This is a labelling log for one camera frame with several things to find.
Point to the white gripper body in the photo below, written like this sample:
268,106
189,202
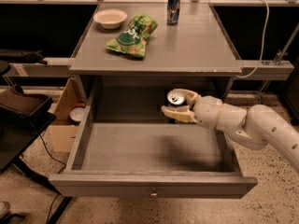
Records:
207,111

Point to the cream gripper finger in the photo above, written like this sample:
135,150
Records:
179,113
190,96

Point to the blue pepsi can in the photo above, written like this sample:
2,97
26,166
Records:
174,101

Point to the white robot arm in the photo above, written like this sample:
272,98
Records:
253,128

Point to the blue silver energy drink can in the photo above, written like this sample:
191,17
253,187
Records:
173,7

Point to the small metal drawer knob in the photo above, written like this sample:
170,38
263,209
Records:
153,193

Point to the grey open top drawer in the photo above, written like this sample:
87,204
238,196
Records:
126,150

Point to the grey wooden cabinet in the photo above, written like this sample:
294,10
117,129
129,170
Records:
194,54

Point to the green chip bag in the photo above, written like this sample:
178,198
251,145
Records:
134,39

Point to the small white bowl in box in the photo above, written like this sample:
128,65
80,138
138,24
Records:
77,114

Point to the white paper bowl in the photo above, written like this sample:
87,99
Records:
110,18

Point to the cardboard box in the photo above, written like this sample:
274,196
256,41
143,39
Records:
63,130

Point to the black side table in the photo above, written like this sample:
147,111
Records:
16,136

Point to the black tray on table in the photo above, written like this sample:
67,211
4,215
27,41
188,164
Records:
15,103

